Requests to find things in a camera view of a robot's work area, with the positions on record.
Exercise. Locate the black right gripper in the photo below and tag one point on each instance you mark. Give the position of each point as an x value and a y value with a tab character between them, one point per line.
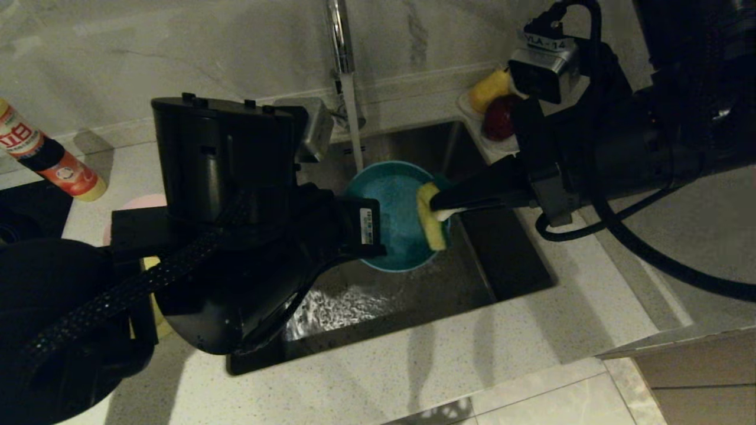
549	159

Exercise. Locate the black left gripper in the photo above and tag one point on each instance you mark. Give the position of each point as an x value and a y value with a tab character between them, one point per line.
236	277

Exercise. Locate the green sponge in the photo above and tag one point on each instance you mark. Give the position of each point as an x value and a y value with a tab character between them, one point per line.
431	224

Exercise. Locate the blue bowl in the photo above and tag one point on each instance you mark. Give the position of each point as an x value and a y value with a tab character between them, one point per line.
396	218

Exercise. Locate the chrome faucet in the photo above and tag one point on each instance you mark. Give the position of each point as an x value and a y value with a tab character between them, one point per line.
339	35

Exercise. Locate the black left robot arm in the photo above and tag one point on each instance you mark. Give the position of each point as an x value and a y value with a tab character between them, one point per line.
59	330

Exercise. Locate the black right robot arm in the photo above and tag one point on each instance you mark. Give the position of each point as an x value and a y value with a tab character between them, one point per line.
679	106

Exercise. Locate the stainless steel sink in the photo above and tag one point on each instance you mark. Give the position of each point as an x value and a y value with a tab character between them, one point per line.
425	283

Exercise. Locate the white fruit dish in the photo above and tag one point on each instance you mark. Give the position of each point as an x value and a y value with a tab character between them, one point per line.
496	147

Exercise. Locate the dark red apple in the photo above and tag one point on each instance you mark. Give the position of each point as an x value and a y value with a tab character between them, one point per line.
499	118

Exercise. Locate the yellow pear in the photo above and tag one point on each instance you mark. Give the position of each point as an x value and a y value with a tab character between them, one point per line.
487	91

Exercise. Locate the yellow bowl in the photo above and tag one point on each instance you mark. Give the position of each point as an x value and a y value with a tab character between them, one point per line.
158	319

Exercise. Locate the pink bowl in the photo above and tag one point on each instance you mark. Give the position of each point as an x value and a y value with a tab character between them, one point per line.
142	200

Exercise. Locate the beige wooden cabinet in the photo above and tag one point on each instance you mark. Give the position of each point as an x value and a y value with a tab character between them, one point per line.
697	378

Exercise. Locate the black glass cooktop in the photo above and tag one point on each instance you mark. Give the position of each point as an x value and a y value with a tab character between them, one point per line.
32	206

